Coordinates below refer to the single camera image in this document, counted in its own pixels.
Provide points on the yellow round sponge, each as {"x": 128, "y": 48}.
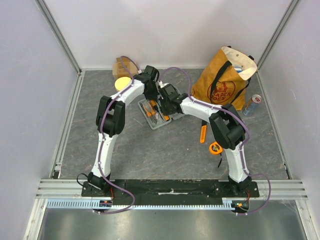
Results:
{"x": 122, "y": 82}

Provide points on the grey plastic tool case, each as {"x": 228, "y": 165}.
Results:
{"x": 160, "y": 121}

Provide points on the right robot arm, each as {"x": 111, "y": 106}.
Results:
{"x": 227, "y": 127}

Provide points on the yellow Trader Joe's tote bag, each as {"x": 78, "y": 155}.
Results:
{"x": 225, "y": 78}

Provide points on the grey slotted cable duct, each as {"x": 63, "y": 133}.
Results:
{"x": 160, "y": 202}

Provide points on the blue drink can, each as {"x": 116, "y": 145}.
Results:
{"x": 252, "y": 105}

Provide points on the orange tape measure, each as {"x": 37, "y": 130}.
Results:
{"x": 216, "y": 149}

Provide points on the orange screwdriver thin shaft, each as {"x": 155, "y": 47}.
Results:
{"x": 154, "y": 109}

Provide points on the brown cardboard box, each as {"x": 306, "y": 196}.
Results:
{"x": 126, "y": 69}

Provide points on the orange utility knife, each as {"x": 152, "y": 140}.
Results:
{"x": 203, "y": 131}

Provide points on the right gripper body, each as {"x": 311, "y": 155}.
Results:
{"x": 165, "y": 107}

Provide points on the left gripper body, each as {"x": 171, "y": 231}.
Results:
{"x": 152, "y": 95}

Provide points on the orange handled pliers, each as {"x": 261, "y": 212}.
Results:
{"x": 150, "y": 112}

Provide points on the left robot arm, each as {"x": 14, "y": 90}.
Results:
{"x": 110, "y": 121}

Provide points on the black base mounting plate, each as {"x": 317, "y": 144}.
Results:
{"x": 189, "y": 189}

